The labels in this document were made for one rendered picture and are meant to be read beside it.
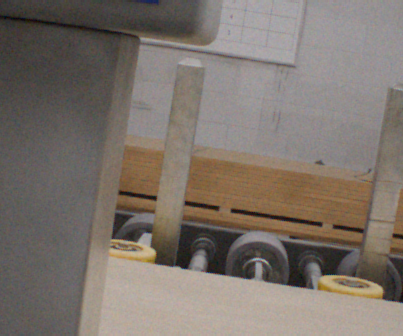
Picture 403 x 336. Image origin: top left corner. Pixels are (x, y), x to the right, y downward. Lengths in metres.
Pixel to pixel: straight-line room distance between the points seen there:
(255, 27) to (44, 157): 7.14
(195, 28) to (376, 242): 1.14
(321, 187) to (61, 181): 5.93
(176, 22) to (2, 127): 0.05
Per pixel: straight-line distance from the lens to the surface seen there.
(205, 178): 6.10
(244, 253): 1.70
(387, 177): 1.31
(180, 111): 1.30
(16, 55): 0.21
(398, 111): 1.31
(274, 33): 7.35
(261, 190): 6.11
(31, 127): 0.21
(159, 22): 0.19
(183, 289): 1.07
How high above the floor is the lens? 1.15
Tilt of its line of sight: 6 degrees down
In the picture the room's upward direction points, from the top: 9 degrees clockwise
